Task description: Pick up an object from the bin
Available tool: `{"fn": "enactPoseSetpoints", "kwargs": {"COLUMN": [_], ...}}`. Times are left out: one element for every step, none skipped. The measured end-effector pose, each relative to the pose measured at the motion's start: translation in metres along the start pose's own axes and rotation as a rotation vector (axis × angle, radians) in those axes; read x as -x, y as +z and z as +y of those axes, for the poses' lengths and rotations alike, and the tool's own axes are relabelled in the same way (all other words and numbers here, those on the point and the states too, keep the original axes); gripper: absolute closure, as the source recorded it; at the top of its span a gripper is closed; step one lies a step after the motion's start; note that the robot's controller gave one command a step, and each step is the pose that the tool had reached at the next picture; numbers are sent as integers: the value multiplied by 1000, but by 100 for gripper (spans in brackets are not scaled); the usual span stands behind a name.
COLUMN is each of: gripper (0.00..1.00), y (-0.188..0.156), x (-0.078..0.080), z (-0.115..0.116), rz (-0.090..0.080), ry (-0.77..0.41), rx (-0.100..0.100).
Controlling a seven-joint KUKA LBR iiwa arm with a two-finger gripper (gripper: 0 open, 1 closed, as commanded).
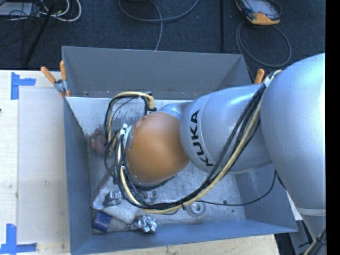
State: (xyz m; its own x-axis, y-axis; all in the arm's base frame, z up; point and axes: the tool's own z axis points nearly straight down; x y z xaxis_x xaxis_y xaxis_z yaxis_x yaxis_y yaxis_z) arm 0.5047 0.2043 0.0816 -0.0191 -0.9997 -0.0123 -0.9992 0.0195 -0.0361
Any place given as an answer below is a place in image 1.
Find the crumpled silver foil ball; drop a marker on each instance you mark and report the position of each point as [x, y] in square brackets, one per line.
[146, 223]

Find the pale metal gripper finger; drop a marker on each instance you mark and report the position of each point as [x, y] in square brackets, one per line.
[112, 197]
[150, 195]

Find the dark blue rectangular block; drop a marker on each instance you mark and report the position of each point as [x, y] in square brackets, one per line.
[102, 221]

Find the white cloth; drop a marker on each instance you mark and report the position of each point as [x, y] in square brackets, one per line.
[122, 214]

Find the pink-brown rounded toy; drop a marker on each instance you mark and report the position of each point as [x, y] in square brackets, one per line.
[97, 145]

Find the pale flat board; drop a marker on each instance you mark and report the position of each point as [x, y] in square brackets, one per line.
[42, 155]

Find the grey metal bin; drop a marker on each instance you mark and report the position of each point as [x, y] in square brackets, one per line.
[148, 70]

